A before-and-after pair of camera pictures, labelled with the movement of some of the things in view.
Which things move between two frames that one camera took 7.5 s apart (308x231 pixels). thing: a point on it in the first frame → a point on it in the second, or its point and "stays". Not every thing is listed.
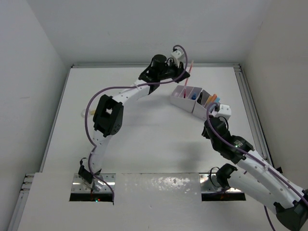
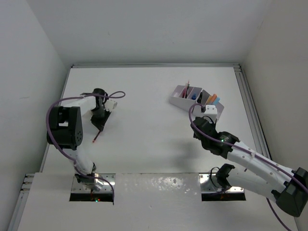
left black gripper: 178,70 → 100,123
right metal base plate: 209,184 stays
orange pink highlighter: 214,97 → 210,100
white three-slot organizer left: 187,103 stays
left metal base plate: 79,186 stays
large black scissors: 199,98 stays
